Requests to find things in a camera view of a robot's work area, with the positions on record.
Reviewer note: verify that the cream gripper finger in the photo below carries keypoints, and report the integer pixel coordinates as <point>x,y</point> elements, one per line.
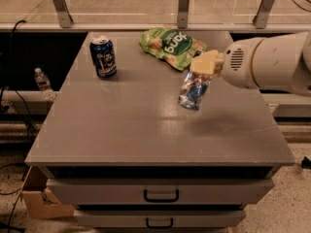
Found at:
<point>208,63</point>

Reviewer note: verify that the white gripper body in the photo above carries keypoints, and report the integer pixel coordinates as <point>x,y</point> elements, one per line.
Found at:
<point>237,63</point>

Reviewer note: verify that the silver blue redbull can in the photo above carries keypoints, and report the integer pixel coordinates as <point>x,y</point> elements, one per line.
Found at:
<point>193,90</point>

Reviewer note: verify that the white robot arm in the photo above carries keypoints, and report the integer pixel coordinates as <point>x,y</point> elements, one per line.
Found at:
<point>281,63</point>

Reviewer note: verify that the dark blue pepsi can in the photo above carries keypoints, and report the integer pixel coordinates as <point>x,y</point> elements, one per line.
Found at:
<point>103,57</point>

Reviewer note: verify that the green chip bag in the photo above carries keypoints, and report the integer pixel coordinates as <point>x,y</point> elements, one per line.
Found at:
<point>172,46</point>

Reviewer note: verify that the black object on floor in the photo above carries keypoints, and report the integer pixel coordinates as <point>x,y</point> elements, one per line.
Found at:
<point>306,163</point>

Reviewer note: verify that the grey drawer cabinet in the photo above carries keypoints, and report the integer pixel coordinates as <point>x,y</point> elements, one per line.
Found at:
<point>105,141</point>

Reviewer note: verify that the clear plastic water bottle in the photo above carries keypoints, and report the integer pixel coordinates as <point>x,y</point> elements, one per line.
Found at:
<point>44,85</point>

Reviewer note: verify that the cardboard box on floor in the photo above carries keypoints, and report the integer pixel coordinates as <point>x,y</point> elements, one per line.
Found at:
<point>40,202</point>

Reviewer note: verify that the right metal railing bracket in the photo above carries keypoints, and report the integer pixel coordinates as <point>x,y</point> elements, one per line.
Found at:
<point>261,18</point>

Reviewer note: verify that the metal railing bracket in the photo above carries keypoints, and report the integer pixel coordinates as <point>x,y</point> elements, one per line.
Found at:
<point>63,15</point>
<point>261,18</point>
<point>183,13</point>

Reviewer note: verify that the middle metal railing bracket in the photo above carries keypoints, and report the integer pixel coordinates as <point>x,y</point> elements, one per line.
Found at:
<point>183,13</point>

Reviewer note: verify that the upper black drawer handle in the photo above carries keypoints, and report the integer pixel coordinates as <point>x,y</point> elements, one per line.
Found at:
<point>156,197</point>

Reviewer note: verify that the black drawer handle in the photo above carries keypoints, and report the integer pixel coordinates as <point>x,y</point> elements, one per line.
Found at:
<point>159,223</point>
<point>156,197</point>

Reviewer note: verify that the left metal railing bracket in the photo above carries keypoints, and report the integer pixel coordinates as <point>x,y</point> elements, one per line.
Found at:
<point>63,15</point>

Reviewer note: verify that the lower black drawer handle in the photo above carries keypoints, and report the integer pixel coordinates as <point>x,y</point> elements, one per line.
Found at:
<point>159,223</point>

